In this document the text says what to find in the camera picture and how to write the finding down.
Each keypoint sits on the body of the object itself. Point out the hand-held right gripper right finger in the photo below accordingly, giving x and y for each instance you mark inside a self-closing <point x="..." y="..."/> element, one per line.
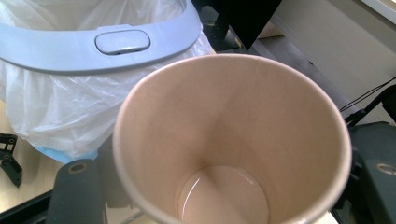
<point x="379" y="193"/>

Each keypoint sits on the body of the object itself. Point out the black folding chair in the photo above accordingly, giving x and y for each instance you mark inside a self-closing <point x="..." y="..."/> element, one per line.
<point x="373" y="107"/>

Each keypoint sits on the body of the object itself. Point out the black stand base striped tape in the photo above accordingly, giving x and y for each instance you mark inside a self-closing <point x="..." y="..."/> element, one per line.
<point x="224" y="34"/>

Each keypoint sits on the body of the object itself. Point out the clear trash bag blue edge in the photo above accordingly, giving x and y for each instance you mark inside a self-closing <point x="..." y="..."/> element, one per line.
<point x="56" y="109"/>

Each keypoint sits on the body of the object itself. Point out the brown paper cup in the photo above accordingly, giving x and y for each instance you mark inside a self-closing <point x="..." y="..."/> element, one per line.
<point x="224" y="124"/>

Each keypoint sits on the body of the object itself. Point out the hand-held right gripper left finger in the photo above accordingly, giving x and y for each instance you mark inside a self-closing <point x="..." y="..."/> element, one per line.
<point x="77" y="196"/>

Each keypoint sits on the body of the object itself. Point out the grey trash can white lid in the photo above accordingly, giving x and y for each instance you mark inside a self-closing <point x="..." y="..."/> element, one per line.
<point x="62" y="46"/>

